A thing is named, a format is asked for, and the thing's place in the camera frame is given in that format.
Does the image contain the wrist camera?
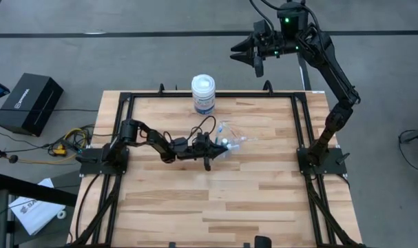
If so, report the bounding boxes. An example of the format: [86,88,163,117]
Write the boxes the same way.
[252,19,274,39]
[194,132,210,145]

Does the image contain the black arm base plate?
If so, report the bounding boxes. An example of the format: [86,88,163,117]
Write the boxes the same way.
[79,147,130,176]
[295,147,348,176]

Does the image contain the black table frame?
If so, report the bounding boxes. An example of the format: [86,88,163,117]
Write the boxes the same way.
[69,79,366,248]

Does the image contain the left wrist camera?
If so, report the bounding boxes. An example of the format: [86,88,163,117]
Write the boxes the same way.
[194,132,210,145]

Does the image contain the white paper bag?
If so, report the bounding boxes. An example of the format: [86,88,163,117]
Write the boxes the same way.
[8,177,67,237]

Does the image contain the clear acrylic organizer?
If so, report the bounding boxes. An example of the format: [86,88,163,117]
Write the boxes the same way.
[213,119,248,160]

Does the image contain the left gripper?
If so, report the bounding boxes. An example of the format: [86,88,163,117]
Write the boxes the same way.
[185,141,229,172]

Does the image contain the black cardboard box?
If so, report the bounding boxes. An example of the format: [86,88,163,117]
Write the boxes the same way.
[0,72,65,138]

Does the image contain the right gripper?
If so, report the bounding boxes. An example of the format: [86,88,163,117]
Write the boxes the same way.
[229,32,301,79]

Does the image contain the yellow cable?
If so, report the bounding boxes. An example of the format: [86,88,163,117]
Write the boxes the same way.
[17,126,92,165]

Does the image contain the white wipes canister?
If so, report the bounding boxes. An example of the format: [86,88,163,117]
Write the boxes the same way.
[191,74,217,116]

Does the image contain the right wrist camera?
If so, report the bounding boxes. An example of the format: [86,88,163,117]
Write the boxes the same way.
[252,19,274,39]

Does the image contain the black rounded device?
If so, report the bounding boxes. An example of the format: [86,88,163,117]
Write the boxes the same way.
[254,235,273,248]

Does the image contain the black metal stand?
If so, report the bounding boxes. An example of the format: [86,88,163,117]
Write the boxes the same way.
[0,99,79,248]

